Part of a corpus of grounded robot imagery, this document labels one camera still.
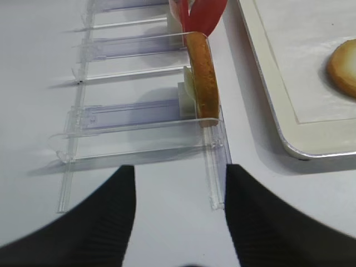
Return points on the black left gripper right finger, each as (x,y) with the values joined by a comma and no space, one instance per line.
(266,231)

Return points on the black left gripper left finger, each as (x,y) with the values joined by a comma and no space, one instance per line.
(94,233)

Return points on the toasted bread slice on tray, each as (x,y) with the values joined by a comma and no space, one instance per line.
(341,67)

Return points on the right red tomato slice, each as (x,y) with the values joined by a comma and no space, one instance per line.
(204,15)

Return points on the cream metal tray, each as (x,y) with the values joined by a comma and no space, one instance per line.
(328,139)

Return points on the clear acrylic left rack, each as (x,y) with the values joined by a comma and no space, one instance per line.
(135,99)

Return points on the white paper tray liner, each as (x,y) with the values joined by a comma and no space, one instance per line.
(302,36)

